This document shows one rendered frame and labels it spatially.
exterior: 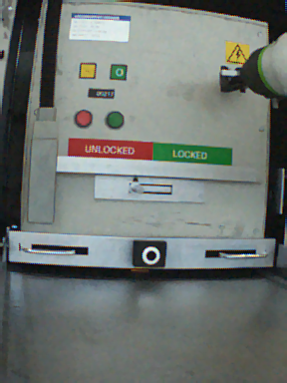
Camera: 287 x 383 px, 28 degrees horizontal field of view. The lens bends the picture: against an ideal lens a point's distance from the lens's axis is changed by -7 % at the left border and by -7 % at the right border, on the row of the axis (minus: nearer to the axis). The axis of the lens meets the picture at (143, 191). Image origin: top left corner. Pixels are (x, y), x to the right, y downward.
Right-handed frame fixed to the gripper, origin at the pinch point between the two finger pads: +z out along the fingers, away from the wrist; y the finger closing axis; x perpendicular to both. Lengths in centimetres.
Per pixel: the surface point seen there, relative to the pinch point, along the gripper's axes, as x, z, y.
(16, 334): -38, -41, -40
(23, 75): 7, 61, -41
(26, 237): -31.6, 2.2, -37.3
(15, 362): -38, -51, -40
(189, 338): -38, -39, -17
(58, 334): -38, -38, -34
